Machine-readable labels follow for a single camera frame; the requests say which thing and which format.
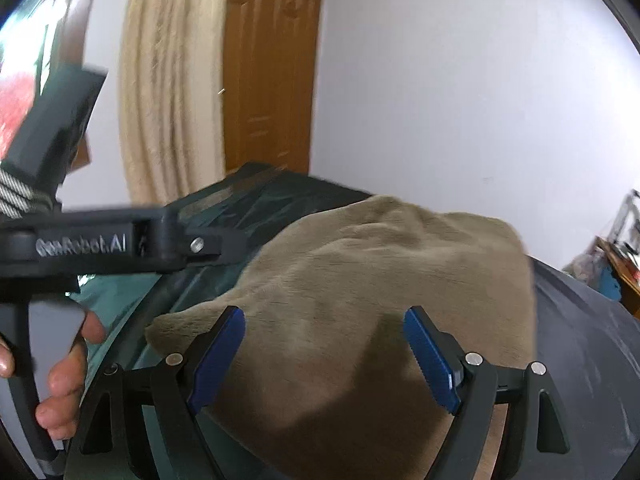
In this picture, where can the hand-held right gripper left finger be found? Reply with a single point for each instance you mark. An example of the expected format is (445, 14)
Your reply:
(217, 360)

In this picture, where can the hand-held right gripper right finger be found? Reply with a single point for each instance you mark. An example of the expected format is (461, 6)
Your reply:
(432, 360)

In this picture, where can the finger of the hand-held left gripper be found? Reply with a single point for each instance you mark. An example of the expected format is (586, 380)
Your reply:
(215, 245)

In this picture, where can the beige fleece garment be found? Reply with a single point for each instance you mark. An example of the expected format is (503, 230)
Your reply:
(350, 270)

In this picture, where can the person's left hand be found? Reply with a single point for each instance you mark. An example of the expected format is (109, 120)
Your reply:
(67, 385)

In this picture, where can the dark table cover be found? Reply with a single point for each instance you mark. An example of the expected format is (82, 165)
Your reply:
(590, 360)

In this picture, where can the bright window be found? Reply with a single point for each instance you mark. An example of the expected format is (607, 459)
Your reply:
(20, 90)

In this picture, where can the beige curtain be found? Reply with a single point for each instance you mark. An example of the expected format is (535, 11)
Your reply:
(170, 85)

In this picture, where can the translucent plastic bag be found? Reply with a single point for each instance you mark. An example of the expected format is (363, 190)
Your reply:
(582, 265)

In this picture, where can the brown wooden door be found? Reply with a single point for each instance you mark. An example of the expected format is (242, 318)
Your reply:
(270, 60)

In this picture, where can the blue storage box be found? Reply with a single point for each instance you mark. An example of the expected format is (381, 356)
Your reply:
(610, 282)

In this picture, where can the wooden desk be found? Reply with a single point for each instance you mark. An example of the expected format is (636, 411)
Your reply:
(627, 280)

